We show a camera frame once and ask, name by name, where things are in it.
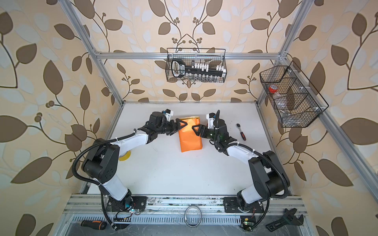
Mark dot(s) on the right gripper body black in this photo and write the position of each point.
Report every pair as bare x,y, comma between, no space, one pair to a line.
216,138

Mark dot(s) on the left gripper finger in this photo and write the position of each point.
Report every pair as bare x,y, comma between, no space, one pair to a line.
174,129
181,123

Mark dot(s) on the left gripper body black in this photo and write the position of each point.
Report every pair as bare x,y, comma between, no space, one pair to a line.
165,128

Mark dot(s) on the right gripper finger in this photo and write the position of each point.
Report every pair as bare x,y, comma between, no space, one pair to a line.
202,133
198,128

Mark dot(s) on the yellow orange wrapping paper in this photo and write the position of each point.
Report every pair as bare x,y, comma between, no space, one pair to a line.
188,139

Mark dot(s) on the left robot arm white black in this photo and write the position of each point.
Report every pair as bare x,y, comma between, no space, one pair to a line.
98,163

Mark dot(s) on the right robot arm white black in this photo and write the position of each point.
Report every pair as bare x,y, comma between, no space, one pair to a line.
268,175

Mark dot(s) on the red capped plastic bottle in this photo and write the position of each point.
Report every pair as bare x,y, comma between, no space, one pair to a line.
273,89

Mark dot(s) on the black adjustable wrench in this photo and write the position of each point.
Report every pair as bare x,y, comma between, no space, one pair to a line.
288,218

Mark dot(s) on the orange black screwdriver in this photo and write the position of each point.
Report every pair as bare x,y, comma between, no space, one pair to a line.
96,225

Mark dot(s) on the ratchet wrench red handle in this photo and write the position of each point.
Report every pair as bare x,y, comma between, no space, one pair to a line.
241,132

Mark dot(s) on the socket set black rail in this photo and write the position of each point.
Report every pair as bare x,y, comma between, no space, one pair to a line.
179,69

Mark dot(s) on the black wire basket back wall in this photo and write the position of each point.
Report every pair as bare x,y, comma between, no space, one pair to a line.
212,56

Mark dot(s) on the black wire basket wall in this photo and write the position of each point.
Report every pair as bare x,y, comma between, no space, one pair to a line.
212,56
298,102

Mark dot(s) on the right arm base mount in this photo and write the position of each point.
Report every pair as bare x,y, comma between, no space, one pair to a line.
235,205

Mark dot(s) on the black wire basket right wall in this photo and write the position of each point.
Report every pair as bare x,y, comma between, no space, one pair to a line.
298,102

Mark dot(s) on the aluminium front rail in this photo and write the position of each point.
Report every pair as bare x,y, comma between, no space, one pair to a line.
179,210

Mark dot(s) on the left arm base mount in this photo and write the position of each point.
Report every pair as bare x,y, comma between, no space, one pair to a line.
129,203

